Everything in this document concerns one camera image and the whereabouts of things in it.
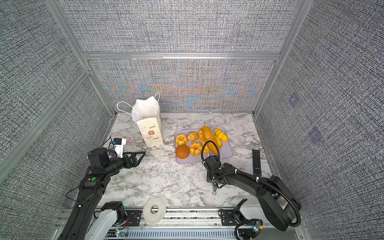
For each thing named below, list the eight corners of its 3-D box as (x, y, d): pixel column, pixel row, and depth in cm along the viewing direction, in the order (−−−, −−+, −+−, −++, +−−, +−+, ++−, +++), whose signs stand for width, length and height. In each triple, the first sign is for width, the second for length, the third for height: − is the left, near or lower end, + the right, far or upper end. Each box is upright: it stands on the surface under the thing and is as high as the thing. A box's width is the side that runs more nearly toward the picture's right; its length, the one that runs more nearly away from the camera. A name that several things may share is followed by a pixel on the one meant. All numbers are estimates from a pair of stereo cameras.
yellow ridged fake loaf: (225, 142, 104) (225, 140, 101) (212, 132, 109) (213, 130, 107) (229, 139, 105) (229, 136, 103) (216, 129, 111) (217, 127, 109)
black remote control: (253, 175, 90) (255, 173, 88) (252, 151, 100) (253, 149, 98) (260, 176, 89) (261, 174, 87) (258, 152, 100) (259, 150, 98)
